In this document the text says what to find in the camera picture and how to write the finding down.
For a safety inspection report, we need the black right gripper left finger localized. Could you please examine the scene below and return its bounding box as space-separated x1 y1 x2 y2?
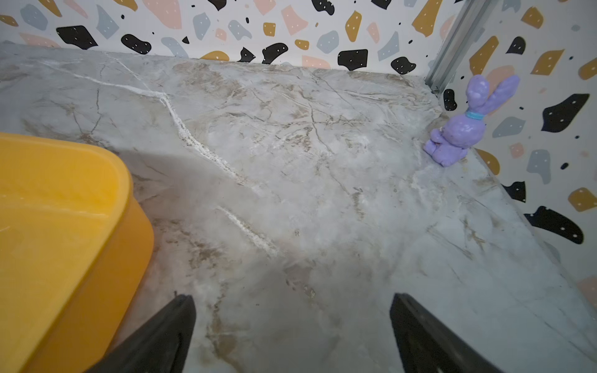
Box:
87 295 196 372

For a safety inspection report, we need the yellow plastic storage box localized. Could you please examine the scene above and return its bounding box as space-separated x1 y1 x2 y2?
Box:
1 133 154 372

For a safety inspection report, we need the purple rabbit toy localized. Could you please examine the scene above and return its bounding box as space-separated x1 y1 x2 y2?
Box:
423 75 520 167

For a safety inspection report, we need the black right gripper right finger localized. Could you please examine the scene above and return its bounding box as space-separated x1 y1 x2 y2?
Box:
390 293 500 373

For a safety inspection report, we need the aluminium corner post right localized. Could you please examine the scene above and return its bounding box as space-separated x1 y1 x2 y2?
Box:
424 0 498 96

